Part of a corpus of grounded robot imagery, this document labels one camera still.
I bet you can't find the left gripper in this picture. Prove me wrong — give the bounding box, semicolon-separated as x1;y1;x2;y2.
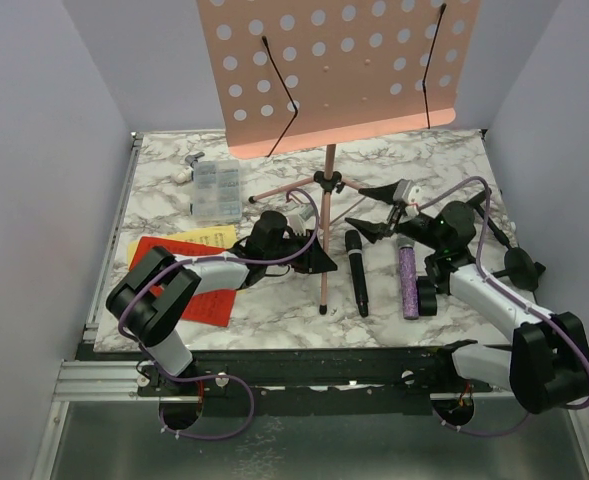
264;229;335;274

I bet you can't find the red sheet music page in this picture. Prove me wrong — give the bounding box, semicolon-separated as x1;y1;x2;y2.
132;235;238;328

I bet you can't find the pink music stand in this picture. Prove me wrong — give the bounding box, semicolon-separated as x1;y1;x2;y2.
195;0;480;315

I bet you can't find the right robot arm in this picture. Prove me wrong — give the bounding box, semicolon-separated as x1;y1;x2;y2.
347;180;589;414

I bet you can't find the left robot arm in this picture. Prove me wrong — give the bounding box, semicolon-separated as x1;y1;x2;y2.
105;211;338;395

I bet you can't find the black microphone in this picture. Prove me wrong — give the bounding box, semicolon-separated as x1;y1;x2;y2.
345;229;369;318

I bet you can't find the black microphone stand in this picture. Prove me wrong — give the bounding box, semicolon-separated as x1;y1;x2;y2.
416;188;548;317

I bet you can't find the purple glitter microphone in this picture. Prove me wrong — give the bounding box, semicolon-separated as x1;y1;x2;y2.
396;235;419;320

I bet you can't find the yellow sheet music page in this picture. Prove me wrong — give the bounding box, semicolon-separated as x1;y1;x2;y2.
127;225;237;269

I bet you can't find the clear plastic parts box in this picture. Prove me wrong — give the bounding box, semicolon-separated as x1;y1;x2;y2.
191;160;242;222

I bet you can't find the white and grey small fitting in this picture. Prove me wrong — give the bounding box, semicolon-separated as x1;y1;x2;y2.
173;152;205;185

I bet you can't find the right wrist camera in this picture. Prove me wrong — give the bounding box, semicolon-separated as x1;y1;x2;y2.
393;179;421;218

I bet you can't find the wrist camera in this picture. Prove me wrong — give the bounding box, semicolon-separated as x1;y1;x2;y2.
393;179;421;218
286;204;318;236

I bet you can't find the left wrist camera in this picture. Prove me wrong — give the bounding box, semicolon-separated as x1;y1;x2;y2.
286;204;318;236

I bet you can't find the aluminium frame rail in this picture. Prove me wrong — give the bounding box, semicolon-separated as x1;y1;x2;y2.
53;344;583;419

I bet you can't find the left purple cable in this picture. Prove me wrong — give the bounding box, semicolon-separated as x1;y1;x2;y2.
117;188;325;441

